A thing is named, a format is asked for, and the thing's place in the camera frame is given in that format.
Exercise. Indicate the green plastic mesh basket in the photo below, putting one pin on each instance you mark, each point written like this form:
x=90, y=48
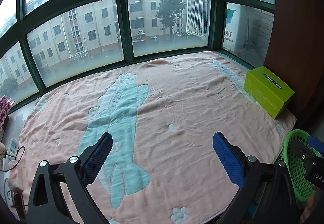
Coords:
x=301, y=194

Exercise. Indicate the pink blanket teal pattern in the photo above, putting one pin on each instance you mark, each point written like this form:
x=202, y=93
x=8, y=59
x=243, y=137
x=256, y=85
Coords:
x=162, y=115

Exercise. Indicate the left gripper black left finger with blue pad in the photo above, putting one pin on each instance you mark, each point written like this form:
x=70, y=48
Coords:
x=46, y=200

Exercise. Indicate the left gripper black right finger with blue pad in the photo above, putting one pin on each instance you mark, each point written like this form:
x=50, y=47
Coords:
x=265, y=191

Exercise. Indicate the white power strip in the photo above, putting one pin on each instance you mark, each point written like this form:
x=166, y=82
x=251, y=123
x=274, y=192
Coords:
x=12, y=150

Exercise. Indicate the lime green cardboard box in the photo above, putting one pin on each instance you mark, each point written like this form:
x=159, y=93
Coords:
x=271, y=92

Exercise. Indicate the person right hand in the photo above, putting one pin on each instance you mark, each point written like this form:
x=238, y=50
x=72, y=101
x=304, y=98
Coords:
x=310, y=205

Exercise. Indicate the dark green window frame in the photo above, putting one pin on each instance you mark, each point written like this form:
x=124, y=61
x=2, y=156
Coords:
x=47, y=43

